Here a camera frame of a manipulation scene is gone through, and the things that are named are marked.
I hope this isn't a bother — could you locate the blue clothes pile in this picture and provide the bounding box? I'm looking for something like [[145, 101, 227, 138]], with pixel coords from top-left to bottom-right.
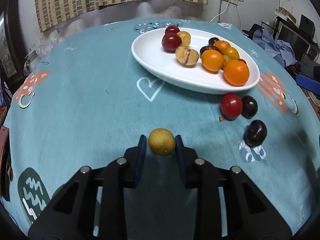
[[252, 28, 305, 68]]

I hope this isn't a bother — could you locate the dark brown rotten fruit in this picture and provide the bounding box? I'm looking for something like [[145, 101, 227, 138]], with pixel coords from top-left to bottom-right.
[[200, 46, 220, 57]]

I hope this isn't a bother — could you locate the red cherry tomato back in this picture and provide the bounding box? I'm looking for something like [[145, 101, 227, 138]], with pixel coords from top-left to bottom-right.
[[220, 93, 243, 120]]

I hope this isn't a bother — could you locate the beige striped melon pear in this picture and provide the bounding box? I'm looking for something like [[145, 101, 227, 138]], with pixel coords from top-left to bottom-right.
[[175, 46, 199, 67]]

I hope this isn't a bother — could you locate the green yellow small fruit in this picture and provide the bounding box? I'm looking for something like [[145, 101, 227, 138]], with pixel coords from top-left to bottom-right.
[[148, 128, 176, 157], [222, 55, 231, 69]]

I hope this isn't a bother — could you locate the black monitor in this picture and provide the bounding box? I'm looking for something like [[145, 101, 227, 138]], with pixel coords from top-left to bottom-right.
[[273, 14, 319, 62]]

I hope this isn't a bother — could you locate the dark framed mirror cabinet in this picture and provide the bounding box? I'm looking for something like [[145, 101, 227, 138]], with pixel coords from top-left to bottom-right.
[[1, 0, 27, 92]]

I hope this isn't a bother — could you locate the dark purple plum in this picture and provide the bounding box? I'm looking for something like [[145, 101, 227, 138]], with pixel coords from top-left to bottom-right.
[[244, 120, 267, 147], [241, 95, 258, 119]]

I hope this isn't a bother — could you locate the green yellow small fruit back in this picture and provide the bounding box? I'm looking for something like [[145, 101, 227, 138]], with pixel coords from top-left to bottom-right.
[[222, 55, 231, 69]]

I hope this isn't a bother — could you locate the white oval plate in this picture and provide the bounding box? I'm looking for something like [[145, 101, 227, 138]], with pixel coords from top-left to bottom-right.
[[131, 28, 260, 94]]

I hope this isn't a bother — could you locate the large red plum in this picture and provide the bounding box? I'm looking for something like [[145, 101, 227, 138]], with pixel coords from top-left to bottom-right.
[[165, 25, 180, 34]]

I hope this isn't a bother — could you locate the yellow spotted fruit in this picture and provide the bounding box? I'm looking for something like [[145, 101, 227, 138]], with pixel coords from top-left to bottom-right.
[[177, 31, 191, 47]]

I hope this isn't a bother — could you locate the teal patterned tablecloth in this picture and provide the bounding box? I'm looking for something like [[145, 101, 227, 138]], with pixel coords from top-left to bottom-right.
[[3, 19, 319, 233]]

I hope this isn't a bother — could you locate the large orange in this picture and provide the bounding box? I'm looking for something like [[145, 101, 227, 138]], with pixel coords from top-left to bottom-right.
[[223, 60, 249, 86], [201, 50, 223, 72]]

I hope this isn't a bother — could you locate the dark purple plum back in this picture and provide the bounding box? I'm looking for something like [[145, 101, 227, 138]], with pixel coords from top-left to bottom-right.
[[241, 95, 258, 119]]

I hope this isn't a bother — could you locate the white kettle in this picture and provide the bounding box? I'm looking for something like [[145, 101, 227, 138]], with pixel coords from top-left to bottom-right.
[[23, 50, 41, 76]]

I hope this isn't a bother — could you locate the small orange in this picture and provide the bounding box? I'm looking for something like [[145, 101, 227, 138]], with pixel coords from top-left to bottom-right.
[[222, 47, 240, 60], [213, 40, 231, 54]]

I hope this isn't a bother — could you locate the white power cable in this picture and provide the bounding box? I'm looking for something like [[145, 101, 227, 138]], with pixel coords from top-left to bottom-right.
[[209, 0, 231, 23]]

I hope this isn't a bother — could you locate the green yellow small fruit front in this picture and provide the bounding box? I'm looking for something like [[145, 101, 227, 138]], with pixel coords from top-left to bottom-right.
[[148, 128, 176, 157]]

